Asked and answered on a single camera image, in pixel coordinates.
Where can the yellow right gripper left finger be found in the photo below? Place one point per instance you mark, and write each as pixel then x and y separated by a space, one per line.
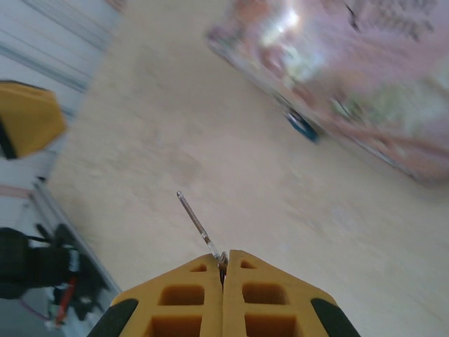
pixel 182 309

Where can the pink storybook tin box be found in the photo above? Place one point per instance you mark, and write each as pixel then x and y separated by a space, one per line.
pixel 350 70

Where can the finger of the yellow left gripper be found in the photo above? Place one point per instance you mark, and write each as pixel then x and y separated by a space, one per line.
pixel 31 116

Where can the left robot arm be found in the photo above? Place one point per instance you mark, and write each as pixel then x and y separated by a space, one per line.
pixel 17 259

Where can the small blue padlock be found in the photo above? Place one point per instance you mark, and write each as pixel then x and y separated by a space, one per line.
pixel 301 126

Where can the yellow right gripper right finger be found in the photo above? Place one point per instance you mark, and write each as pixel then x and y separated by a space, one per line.
pixel 266 309

